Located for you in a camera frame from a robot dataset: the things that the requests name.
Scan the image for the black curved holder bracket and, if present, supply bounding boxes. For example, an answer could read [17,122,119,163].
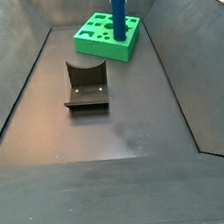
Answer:
[64,60,110,110]

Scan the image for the blue hexagonal prism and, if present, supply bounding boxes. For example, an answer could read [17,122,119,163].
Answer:
[111,0,127,42]

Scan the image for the green shape sorting board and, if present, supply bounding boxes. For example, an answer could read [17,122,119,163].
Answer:
[74,12,140,61]

